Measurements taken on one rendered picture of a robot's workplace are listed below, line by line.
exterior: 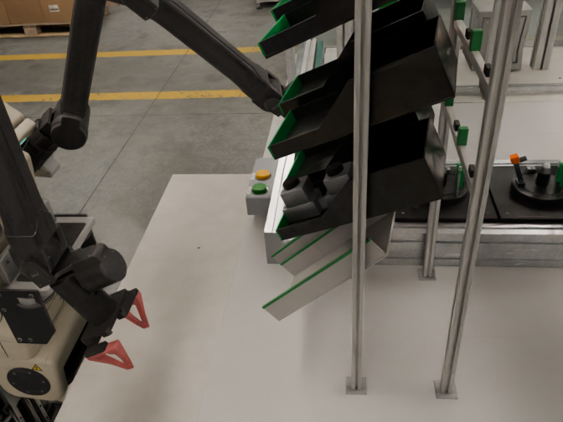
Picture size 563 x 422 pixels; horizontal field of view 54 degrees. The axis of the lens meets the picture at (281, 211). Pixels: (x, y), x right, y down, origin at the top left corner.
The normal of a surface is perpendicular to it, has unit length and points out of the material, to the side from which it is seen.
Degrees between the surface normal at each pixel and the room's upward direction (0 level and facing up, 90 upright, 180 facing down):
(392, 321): 0
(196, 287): 0
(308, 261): 90
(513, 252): 90
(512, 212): 0
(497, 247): 90
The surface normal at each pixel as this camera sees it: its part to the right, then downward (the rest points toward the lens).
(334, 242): -0.27, 0.58
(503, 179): -0.07, -0.81
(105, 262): 0.85, -0.37
